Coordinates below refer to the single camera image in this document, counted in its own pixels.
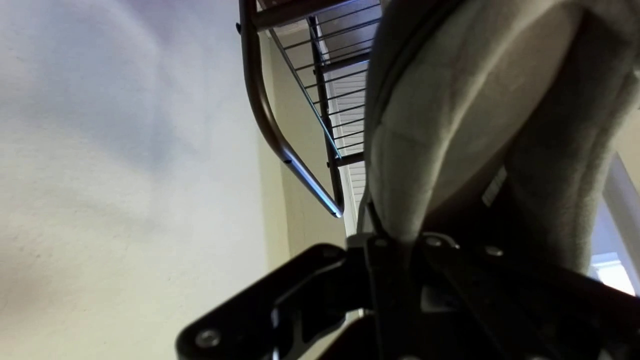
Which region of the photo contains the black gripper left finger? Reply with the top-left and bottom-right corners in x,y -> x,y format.
175,241 -> 369,360

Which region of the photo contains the grey felt slipper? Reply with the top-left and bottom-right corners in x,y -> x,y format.
358,0 -> 640,275

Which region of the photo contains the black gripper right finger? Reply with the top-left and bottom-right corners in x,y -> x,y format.
418,230 -> 640,360

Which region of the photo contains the black metal shoe rack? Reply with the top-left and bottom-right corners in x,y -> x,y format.
236,0 -> 386,219

